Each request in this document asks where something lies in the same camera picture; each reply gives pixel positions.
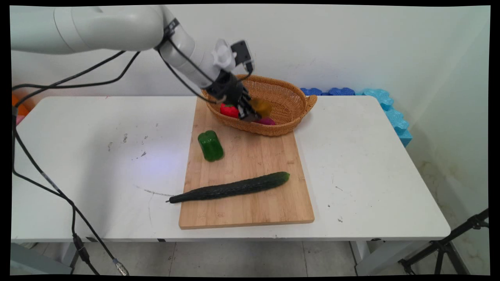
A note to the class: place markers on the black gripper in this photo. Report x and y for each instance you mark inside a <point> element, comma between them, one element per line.
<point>230,89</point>

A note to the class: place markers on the brown potato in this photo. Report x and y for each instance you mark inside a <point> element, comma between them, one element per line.
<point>262,107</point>

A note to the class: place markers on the green bell pepper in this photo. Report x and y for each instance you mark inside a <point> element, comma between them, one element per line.
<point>211,146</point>

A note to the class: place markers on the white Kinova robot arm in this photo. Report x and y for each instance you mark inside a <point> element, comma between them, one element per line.
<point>105,27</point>

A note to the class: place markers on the red tomato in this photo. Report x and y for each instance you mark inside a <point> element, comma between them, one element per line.
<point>229,111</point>

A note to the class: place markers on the purple sweet potato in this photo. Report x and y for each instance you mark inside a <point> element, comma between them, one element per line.
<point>267,121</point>

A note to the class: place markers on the woven wicker basket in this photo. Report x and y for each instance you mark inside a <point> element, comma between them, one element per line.
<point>287,105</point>

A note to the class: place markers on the long dark green cucumber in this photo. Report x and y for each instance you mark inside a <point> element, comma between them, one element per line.
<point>234,187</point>

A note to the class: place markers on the wooden cutting board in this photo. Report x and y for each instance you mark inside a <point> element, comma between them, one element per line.
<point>258,203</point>

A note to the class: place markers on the light blue foam mat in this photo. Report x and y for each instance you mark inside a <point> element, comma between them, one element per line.
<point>394,117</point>

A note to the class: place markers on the white table leg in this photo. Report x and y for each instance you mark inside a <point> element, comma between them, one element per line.
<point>367,257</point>

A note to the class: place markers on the orange object behind table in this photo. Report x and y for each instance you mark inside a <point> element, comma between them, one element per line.
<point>17,107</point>

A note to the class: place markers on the black tripod stand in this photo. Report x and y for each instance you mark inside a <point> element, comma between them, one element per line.
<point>441,246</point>

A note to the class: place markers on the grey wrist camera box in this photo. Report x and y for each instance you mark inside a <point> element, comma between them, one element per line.
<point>242,54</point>

